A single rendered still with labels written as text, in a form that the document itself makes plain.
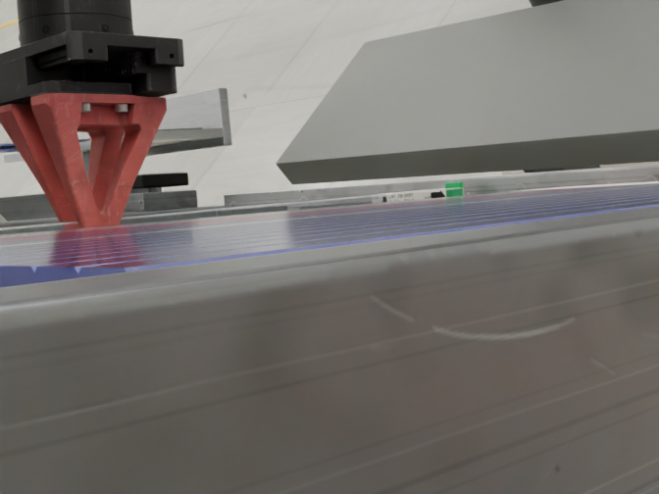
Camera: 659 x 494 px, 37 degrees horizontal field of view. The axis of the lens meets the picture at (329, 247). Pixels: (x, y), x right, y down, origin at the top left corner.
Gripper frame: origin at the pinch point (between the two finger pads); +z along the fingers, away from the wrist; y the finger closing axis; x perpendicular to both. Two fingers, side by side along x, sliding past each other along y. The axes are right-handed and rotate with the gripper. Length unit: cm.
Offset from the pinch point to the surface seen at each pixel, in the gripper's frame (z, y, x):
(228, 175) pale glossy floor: -8, -178, 146
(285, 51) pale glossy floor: -49, -199, 189
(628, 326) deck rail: 1.6, 37.8, -11.9
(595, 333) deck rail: 1.5, 37.8, -12.9
